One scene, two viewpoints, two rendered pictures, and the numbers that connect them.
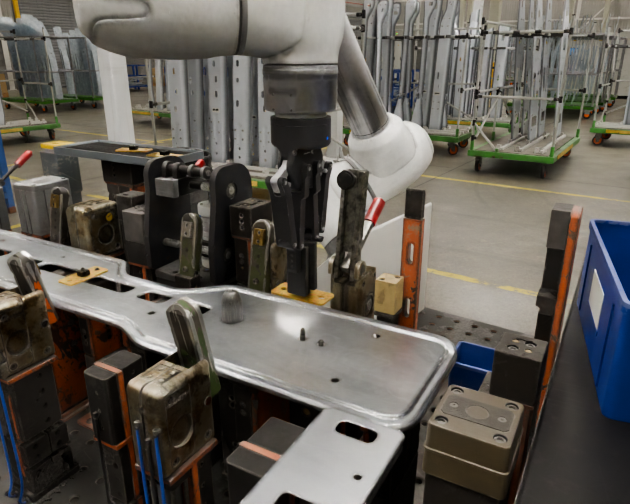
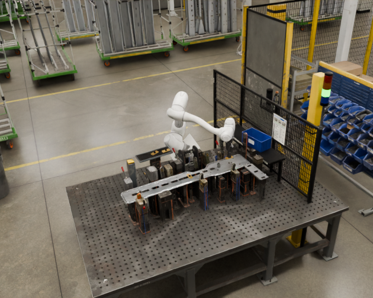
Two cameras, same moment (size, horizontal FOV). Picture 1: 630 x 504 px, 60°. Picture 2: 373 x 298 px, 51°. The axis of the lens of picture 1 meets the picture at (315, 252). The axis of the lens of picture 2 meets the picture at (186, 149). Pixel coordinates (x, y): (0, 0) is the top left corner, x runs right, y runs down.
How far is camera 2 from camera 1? 3.69 m
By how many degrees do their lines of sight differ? 50
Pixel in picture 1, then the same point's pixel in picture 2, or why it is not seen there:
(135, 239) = (179, 168)
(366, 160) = (181, 131)
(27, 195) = (155, 172)
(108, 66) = not seen: outside the picture
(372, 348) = (235, 159)
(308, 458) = (250, 169)
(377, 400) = (245, 162)
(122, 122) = not seen: outside the picture
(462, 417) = (258, 158)
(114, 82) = not seen: outside the picture
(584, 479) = (266, 156)
